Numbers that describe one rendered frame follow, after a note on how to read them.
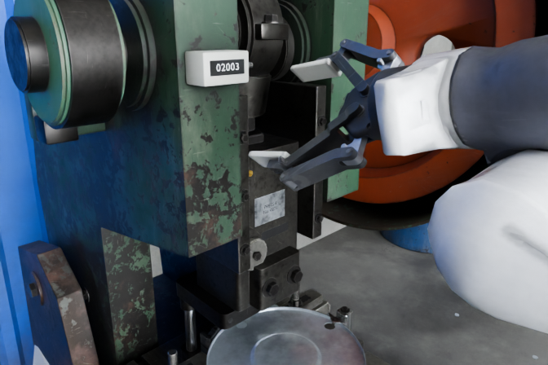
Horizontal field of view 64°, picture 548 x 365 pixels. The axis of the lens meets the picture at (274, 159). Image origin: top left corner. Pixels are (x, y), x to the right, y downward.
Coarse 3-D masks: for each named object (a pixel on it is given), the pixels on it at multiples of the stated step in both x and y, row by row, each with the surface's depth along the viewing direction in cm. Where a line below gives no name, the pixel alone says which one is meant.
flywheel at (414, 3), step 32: (384, 0) 93; (416, 0) 88; (448, 0) 84; (480, 0) 79; (512, 0) 73; (544, 0) 73; (384, 32) 92; (416, 32) 89; (448, 32) 85; (480, 32) 80; (512, 32) 74; (544, 32) 74; (384, 160) 101; (416, 160) 95; (448, 160) 86; (480, 160) 83; (352, 192) 105; (384, 192) 98; (416, 192) 92
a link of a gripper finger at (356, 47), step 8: (344, 40) 55; (344, 48) 55; (352, 48) 53; (360, 48) 52; (368, 48) 51; (352, 56) 55; (360, 56) 52; (368, 56) 50; (376, 56) 49; (384, 56) 48; (392, 56) 47; (368, 64) 53; (376, 64) 50; (400, 64) 48
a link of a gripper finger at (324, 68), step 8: (304, 64) 58; (312, 64) 57; (320, 64) 56; (328, 64) 55; (296, 72) 60; (304, 72) 59; (312, 72) 58; (320, 72) 57; (328, 72) 57; (336, 72) 56; (304, 80) 61; (312, 80) 60
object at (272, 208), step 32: (256, 128) 81; (256, 192) 73; (288, 192) 79; (256, 224) 75; (288, 224) 81; (256, 256) 73; (288, 256) 78; (224, 288) 78; (256, 288) 75; (288, 288) 80
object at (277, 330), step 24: (264, 312) 94; (288, 312) 94; (312, 312) 94; (216, 336) 86; (240, 336) 87; (264, 336) 87; (288, 336) 86; (312, 336) 87; (336, 336) 87; (216, 360) 80; (240, 360) 80; (264, 360) 80; (288, 360) 80; (312, 360) 80; (336, 360) 80; (360, 360) 80
